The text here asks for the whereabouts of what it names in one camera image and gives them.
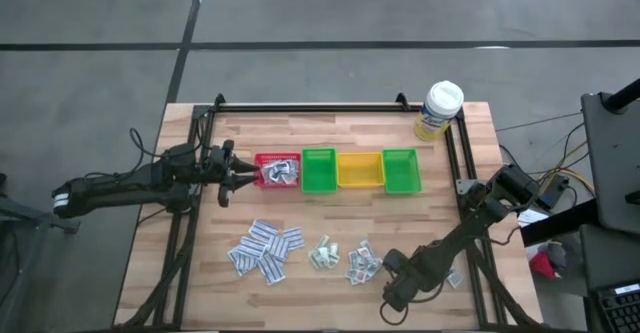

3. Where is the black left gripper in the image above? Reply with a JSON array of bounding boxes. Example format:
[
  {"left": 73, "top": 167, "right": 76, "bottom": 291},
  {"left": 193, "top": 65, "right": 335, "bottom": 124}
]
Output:
[{"left": 208, "top": 140, "right": 261, "bottom": 209}]

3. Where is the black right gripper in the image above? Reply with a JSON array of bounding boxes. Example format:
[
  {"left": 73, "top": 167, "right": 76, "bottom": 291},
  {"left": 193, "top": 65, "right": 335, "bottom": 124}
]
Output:
[{"left": 380, "top": 248, "right": 436, "bottom": 313}]

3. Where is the red plastic basket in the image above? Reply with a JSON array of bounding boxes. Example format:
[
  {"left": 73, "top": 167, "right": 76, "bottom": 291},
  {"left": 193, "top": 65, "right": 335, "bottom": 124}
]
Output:
[{"left": 253, "top": 152, "right": 302, "bottom": 190}]

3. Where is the blue striped bandage packet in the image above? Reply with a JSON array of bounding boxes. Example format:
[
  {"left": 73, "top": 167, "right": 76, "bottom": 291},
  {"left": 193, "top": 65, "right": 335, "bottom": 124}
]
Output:
[
  {"left": 248, "top": 219, "right": 279, "bottom": 243},
  {"left": 267, "top": 235, "right": 291, "bottom": 262},
  {"left": 239, "top": 236, "right": 269, "bottom": 257},
  {"left": 282, "top": 226, "right": 305, "bottom": 252},
  {"left": 228, "top": 246, "right": 259, "bottom": 277},
  {"left": 257, "top": 252, "right": 287, "bottom": 286}
]

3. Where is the green plastic basket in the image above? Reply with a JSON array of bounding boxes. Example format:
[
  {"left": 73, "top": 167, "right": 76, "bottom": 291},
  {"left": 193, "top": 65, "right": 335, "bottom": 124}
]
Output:
[
  {"left": 300, "top": 147, "right": 339, "bottom": 195},
  {"left": 381, "top": 148, "right": 423, "bottom": 196}
]

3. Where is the grey mounting plate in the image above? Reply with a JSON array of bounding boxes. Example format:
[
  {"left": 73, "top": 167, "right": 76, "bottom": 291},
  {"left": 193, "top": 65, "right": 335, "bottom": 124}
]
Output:
[{"left": 455, "top": 177, "right": 484, "bottom": 197}]

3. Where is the yellow plastic basket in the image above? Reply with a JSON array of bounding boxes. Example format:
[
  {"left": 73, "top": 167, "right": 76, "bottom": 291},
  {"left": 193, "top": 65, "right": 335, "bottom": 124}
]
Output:
[{"left": 335, "top": 151, "right": 386, "bottom": 190}]

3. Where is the red grey fabric bundle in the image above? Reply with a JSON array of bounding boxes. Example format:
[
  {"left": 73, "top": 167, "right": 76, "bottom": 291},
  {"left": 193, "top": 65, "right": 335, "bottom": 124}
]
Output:
[{"left": 528, "top": 241, "right": 569, "bottom": 280}]

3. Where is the white paper sheet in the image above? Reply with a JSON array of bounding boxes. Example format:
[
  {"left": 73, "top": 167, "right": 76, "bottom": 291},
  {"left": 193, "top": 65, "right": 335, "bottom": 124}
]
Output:
[{"left": 517, "top": 207, "right": 549, "bottom": 229}]

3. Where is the black desk bar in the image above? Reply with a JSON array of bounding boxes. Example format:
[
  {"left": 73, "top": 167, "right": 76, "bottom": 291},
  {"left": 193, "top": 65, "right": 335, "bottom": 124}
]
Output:
[{"left": 519, "top": 198, "right": 601, "bottom": 247}]

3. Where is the black power box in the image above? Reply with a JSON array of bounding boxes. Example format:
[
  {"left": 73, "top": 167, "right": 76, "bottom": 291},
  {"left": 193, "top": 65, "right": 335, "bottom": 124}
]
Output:
[{"left": 537, "top": 175, "right": 570, "bottom": 209}]

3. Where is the yellow Lysol wipes canister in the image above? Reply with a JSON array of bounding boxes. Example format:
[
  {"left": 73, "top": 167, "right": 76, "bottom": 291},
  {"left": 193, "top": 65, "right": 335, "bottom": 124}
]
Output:
[{"left": 414, "top": 80, "right": 465, "bottom": 143}]

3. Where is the grey metal stand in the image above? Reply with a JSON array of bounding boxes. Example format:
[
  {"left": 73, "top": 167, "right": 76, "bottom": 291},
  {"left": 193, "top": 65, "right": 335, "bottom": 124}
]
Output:
[{"left": 0, "top": 172, "right": 81, "bottom": 333}]

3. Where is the black keyboard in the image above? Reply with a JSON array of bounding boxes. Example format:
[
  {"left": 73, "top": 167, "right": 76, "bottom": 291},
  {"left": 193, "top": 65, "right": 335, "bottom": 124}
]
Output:
[{"left": 594, "top": 282, "right": 640, "bottom": 333}]

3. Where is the black pole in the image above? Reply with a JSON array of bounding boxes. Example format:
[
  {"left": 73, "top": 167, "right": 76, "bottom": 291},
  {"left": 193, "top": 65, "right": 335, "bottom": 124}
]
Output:
[{"left": 602, "top": 77, "right": 640, "bottom": 114}]

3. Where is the black aluminium table frame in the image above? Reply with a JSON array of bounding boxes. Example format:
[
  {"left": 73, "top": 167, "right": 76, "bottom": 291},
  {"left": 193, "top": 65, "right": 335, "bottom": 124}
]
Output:
[{"left": 113, "top": 92, "right": 546, "bottom": 333}]

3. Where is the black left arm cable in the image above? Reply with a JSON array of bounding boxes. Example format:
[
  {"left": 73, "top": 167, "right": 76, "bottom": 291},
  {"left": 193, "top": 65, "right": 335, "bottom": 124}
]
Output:
[{"left": 128, "top": 126, "right": 169, "bottom": 162}]

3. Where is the yellow cable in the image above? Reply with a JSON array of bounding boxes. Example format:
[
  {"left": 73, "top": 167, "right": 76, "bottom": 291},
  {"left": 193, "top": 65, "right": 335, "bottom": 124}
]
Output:
[{"left": 549, "top": 140, "right": 597, "bottom": 197}]

